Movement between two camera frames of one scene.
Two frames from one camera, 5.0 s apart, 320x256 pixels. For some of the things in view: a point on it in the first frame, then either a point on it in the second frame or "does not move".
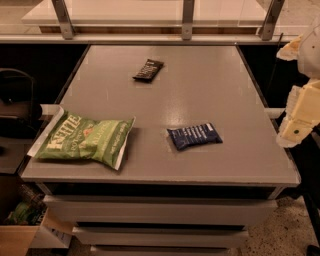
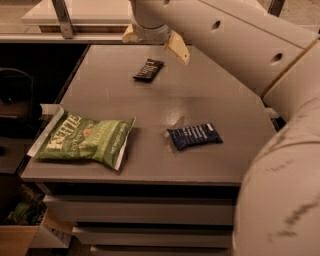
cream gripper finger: [292, 131] -> [177, 45]
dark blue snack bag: [194, 135] does not move
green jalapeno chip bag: [70, 136] does not move
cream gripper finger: [289, 52] -> [130, 36]
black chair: [19, 113] does not move
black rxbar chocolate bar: [149, 69] does not move
